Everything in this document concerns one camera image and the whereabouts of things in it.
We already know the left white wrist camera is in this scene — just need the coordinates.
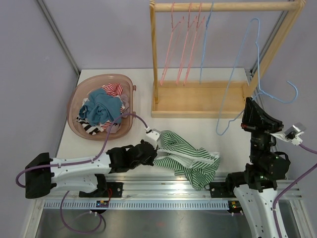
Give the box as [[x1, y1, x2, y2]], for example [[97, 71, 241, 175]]
[[144, 127, 161, 149]]

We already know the blue tank top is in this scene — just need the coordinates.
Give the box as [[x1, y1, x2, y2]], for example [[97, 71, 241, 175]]
[[78, 88, 123, 126]]

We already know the pink plastic basin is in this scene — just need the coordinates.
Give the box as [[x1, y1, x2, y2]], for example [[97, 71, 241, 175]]
[[67, 74, 136, 141]]

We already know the white slotted cable duct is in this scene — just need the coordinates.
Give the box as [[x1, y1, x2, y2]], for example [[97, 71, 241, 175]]
[[44, 200, 229, 210]]

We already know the lilac tank top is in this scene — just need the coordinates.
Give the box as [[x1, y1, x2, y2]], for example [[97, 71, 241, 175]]
[[110, 94, 130, 134]]

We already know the pink hanger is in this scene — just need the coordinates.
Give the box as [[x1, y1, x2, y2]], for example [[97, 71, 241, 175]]
[[176, 2, 198, 85], [183, 2, 205, 86], [159, 2, 184, 86]]

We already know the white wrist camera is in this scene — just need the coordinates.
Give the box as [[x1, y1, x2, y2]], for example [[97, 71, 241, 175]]
[[271, 122, 307, 146], [144, 127, 161, 149]]

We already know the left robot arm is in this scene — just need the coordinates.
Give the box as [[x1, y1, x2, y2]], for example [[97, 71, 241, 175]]
[[25, 140, 158, 199]]

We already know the green white striped tank top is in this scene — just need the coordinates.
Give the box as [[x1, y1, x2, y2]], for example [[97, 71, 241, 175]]
[[154, 130, 220, 190]]

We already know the aluminium mounting rail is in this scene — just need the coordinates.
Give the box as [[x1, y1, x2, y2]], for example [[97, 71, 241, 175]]
[[33, 69, 304, 202]]

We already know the blue hanger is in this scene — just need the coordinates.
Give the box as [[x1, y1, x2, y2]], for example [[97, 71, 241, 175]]
[[199, 1, 214, 84], [215, 18, 299, 136]]

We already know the black white striped tank top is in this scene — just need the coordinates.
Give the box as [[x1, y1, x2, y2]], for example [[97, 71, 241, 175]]
[[76, 117, 104, 135]]

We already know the wooden clothes rack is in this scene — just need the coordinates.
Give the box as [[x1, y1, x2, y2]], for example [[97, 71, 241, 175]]
[[149, 0, 306, 119]]

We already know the red white striped tank top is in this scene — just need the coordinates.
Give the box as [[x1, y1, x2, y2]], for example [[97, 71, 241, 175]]
[[98, 83, 123, 131]]

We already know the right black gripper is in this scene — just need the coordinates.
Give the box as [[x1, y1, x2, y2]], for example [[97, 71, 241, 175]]
[[241, 97, 284, 165]]

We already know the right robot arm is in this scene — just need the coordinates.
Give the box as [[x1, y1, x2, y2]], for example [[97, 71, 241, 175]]
[[225, 97, 290, 238]]

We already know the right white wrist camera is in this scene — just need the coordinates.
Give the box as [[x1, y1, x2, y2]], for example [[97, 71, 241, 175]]
[[271, 122, 307, 146]]

